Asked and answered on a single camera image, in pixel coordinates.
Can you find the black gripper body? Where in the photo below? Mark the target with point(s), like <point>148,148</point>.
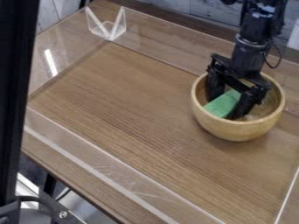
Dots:
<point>240,69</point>

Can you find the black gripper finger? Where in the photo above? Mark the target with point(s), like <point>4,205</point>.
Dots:
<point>215,85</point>
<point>246,103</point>

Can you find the green rectangular block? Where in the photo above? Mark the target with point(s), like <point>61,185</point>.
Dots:
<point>222,105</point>

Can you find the brown wooden bowl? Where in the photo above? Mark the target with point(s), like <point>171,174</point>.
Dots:
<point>252,125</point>

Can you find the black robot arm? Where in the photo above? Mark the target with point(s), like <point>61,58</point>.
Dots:
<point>262,21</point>

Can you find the black table leg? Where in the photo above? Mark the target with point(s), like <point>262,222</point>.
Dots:
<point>49,185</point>

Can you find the clear acrylic tray wall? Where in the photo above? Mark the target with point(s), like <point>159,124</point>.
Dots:
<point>110,125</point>

